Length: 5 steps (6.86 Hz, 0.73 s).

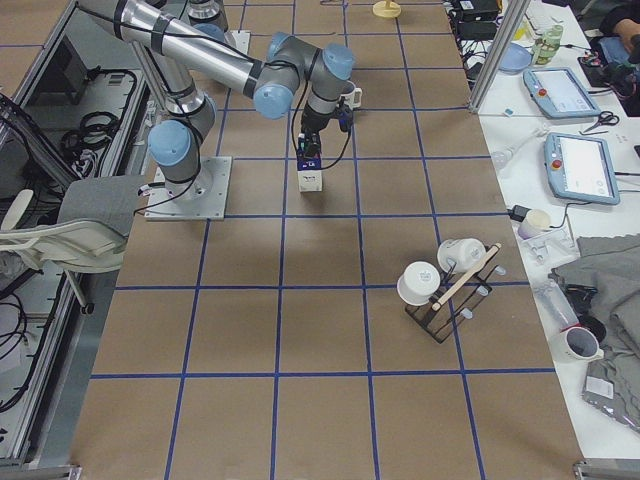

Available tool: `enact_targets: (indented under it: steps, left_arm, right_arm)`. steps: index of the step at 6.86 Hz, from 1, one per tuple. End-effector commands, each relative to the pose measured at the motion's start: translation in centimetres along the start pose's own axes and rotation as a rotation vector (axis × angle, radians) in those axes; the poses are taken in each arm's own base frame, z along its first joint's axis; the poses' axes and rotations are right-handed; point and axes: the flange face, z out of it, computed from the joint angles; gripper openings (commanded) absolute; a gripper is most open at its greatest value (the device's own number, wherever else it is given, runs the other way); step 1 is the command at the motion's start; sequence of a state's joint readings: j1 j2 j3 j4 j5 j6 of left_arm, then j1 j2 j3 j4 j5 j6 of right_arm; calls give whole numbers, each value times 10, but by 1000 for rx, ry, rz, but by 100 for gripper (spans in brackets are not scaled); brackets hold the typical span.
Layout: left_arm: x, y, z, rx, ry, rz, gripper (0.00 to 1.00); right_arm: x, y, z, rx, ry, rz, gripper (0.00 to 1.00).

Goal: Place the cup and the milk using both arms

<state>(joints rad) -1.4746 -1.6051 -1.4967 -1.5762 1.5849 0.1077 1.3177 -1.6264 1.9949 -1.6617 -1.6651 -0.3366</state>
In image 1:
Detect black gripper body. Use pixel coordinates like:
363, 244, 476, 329
300, 102, 336, 135

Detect blue white milk carton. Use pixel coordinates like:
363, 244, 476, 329
296, 146, 323, 193

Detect white ribbed mug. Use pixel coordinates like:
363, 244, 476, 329
340, 81, 363, 110

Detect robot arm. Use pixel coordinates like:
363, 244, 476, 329
186, 0, 229, 33
78, 1, 355, 193

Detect white cup on rack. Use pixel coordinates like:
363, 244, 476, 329
437, 238, 486, 273
396, 261, 441, 306

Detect wooden mug tree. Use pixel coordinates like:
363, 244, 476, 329
372, 0, 402, 18

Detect grey office chair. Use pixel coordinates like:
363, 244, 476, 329
1, 175, 145, 314

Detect teach pendant far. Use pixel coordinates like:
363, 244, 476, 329
522, 68, 601, 119

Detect teach pendant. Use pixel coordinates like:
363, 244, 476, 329
522, 68, 601, 119
544, 132, 620, 205

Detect teach pendant near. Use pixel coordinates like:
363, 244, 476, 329
544, 132, 620, 205

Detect black scissors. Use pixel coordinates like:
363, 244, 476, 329
580, 110, 620, 135

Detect grey cloth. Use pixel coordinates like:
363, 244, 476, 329
549, 235, 639, 431

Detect white red mug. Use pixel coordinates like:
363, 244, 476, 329
548, 326, 604, 363

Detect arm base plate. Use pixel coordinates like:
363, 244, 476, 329
144, 156, 233, 221
225, 30, 251, 55

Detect black wire cup rack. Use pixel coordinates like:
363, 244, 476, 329
404, 254, 500, 344

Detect wooden rack handle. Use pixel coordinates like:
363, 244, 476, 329
431, 243, 502, 312

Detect aluminium frame post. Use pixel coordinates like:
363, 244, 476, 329
468, 0, 530, 114

